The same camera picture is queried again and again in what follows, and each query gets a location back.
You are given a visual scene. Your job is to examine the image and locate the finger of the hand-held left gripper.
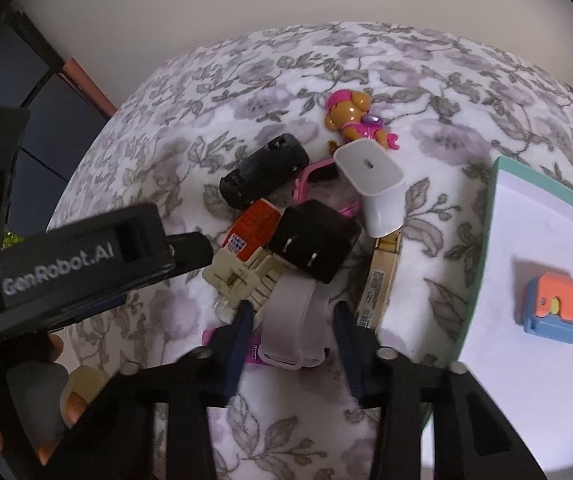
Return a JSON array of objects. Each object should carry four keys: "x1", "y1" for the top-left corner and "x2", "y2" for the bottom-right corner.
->
[
  {"x1": 165, "y1": 231, "x2": 216, "y2": 275},
  {"x1": 64, "y1": 292, "x2": 128, "y2": 323}
]

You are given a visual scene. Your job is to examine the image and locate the orange labelled small box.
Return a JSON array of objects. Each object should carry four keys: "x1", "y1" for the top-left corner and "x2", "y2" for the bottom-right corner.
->
[{"x1": 221, "y1": 198, "x2": 282, "y2": 261}]

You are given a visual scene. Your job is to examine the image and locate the white charger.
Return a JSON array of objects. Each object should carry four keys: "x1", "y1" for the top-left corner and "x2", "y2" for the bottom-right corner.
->
[{"x1": 333, "y1": 141, "x2": 407, "y2": 238}]

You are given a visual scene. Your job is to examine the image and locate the orange blue cube toy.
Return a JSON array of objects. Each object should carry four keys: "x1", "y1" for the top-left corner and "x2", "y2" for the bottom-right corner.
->
[{"x1": 520, "y1": 272, "x2": 573, "y2": 345}]

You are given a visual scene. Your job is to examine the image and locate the black charger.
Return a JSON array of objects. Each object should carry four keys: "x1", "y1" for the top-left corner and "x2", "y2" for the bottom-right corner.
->
[{"x1": 268, "y1": 199, "x2": 362, "y2": 285}]

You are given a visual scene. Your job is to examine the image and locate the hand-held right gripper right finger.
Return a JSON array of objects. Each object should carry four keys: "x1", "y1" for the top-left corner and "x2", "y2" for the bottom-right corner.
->
[{"x1": 333, "y1": 302, "x2": 549, "y2": 480}]

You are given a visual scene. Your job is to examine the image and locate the black toy car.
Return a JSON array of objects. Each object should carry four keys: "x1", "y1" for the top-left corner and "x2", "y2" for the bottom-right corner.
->
[{"x1": 219, "y1": 132, "x2": 311, "y2": 209}]

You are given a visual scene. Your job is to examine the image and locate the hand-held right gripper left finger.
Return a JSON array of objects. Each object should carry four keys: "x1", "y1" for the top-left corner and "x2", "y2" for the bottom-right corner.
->
[{"x1": 41, "y1": 302, "x2": 257, "y2": 480}]

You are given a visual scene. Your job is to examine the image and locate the beige plastic connector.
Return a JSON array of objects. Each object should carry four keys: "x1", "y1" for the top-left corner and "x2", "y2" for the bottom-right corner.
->
[{"x1": 202, "y1": 247, "x2": 287, "y2": 311}]

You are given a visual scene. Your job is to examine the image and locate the person's left hand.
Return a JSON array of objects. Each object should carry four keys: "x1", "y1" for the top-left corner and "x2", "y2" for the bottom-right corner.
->
[{"x1": 0, "y1": 390, "x2": 94, "y2": 468}]

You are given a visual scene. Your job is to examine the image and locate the pink plastic frame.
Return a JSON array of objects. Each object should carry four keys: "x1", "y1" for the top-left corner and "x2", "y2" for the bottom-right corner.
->
[{"x1": 293, "y1": 157, "x2": 362, "y2": 218}]

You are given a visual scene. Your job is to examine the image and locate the floral printed blanket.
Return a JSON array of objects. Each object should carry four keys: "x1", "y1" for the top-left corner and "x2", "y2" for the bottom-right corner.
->
[{"x1": 46, "y1": 21, "x2": 573, "y2": 480}]

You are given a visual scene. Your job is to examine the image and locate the white tray with teal rim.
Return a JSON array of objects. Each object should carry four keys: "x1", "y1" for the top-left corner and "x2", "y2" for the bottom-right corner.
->
[{"x1": 419, "y1": 156, "x2": 573, "y2": 480}]

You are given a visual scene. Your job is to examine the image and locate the reddish brown board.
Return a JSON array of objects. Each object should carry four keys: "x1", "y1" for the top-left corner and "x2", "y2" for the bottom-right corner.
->
[{"x1": 59, "y1": 58, "x2": 118, "y2": 120}]

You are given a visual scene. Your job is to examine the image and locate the pink brown toy dog figure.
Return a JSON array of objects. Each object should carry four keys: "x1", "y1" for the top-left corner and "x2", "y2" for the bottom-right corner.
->
[{"x1": 323, "y1": 89, "x2": 401, "y2": 153}]

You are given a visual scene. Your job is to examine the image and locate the gold metal module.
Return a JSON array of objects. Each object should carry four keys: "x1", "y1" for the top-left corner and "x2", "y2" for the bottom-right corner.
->
[{"x1": 353, "y1": 230, "x2": 404, "y2": 331}]

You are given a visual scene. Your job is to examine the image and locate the magenta packet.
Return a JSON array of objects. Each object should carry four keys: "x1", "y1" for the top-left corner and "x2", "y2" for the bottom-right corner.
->
[{"x1": 201, "y1": 326, "x2": 267, "y2": 366}]

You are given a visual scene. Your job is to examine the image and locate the dark cabinet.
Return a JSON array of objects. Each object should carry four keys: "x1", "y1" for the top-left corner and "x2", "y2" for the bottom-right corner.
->
[{"x1": 0, "y1": 7, "x2": 117, "y2": 241}]

